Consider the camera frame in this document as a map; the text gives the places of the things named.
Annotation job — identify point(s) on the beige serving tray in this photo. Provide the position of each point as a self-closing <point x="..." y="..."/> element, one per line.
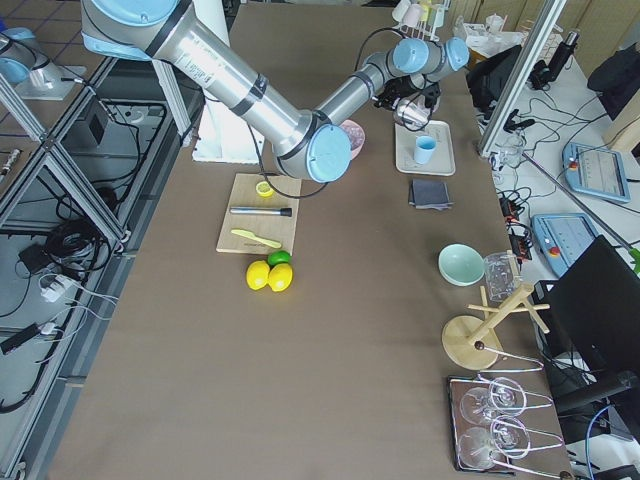
<point x="442" y="161"/>

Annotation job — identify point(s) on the black monitor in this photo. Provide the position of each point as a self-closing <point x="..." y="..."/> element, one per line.
<point x="596" y="302"/>

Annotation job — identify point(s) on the half lemon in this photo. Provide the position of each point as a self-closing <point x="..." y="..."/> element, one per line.
<point x="263" y="189"/>

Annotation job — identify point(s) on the yellow plastic knife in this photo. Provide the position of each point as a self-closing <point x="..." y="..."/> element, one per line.
<point x="253" y="237"/>

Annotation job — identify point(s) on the light blue cup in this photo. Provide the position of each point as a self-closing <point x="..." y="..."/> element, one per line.
<point x="424" y="149"/>

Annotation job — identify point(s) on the green lime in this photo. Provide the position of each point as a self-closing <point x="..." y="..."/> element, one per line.
<point x="278" y="257"/>

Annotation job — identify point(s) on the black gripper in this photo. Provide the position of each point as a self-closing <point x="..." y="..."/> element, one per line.
<point x="400" y="89"/>

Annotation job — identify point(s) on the steel ice scoop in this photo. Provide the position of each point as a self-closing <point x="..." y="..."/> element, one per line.
<point x="412" y="113"/>

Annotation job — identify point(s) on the mint green bowl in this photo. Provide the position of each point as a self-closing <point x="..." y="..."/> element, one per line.
<point x="461" y="265"/>

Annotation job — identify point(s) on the white wire cup rack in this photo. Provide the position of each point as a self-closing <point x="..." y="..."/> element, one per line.
<point x="420" y="19"/>

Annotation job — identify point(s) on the hanging wine glass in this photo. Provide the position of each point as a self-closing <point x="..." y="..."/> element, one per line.
<point x="500" y="396"/>
<point x="498" y="447"/>

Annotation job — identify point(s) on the wooden mug tree stand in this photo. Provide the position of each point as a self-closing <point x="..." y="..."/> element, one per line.
<point x="471" y="342"/>

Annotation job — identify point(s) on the pink bowl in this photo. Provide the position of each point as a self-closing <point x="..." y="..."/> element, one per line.
<point x="355" y="153"/>

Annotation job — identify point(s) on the bamboo cutting board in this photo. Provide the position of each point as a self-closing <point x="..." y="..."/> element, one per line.
<point x="272" y="227"/>

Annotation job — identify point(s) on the steel muddler black tip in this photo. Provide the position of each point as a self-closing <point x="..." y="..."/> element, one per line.
<point x="261" y="211"/>

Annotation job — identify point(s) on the blue teach pendant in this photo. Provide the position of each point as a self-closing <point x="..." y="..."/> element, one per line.
<point x="563" y="238"/>
<point x="595" y="171"/>

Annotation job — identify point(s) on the black picture frame tray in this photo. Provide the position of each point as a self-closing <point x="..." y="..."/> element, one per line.
<point x="456" y="388"/>

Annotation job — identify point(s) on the clear glass pitcher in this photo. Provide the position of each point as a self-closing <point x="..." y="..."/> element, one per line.
<point x="501" y="275"/>

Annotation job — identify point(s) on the lower yellow lemon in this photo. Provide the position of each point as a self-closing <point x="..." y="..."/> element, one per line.
<point x="280" y="277"/>

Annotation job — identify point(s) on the hanging wine glass near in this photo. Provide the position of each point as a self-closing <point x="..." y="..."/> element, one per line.
<point x="498" y="447"/>

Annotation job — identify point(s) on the hanging wine glass far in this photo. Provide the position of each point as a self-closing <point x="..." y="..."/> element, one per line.
<point x="500" y="396"/>

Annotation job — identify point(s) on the yellow lemon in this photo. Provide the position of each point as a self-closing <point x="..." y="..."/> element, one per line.
<point x="280" y="277"/>
<point x="257" y="274"/>

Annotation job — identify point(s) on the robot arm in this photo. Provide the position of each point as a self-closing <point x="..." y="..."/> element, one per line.
<point x="33" y="74"/>
<point x="286" y="71"/>

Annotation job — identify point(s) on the aluminium frame post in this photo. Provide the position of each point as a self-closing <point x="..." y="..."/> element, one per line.
<point x="542" y="28"/>

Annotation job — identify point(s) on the clear ice cubes pile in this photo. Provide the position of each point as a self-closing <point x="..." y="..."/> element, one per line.
<point x="356" y="136"/>

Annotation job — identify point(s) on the upper yellow lemon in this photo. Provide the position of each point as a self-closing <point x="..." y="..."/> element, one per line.
<point x="257" y="274"/>

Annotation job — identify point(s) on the grey folded cloth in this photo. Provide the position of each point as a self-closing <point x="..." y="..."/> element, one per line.
<point x="429" y="194"/>

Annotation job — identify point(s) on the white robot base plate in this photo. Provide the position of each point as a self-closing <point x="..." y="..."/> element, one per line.
<point x="222" y="136"/>

